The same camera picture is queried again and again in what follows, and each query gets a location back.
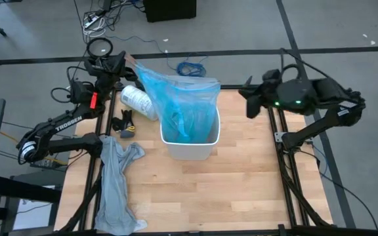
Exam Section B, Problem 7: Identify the black aluminium table frame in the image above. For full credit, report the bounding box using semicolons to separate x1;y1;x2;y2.
56;75;336;236

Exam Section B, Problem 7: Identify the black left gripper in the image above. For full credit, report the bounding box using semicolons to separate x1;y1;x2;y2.
84;56;138;87

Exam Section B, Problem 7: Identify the black box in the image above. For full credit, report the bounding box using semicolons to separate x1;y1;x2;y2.
142;0;198;23

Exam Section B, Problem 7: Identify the black coiled cable ring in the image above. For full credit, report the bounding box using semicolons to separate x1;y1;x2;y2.
86;37;114;60

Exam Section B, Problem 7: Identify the black power adapter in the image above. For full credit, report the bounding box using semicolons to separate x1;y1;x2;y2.
30;161;58;170

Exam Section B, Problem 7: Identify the black stand beam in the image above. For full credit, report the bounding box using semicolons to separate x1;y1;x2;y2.
0;175;62;204

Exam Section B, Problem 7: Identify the white wipes canister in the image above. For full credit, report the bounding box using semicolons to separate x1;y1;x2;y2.
119;85;159;121

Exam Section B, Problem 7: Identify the yellow cable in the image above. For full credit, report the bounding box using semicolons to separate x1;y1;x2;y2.
0;130;69;167

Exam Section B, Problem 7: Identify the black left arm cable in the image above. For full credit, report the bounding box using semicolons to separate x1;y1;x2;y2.
50;65;90;104

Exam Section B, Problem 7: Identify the white power strip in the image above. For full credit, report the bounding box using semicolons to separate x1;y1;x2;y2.
83;14;106;30

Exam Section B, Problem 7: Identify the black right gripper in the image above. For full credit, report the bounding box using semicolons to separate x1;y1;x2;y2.
238;68;285;109

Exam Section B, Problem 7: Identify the blue coiled cable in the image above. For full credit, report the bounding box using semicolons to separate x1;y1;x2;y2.
175;52;207;78

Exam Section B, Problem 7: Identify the blue plastic trash bag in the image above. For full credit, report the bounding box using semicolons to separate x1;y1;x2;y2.
125;52;222;145

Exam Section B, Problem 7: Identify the white plastic trash bin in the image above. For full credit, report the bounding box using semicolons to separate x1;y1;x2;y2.
159;108;222;161

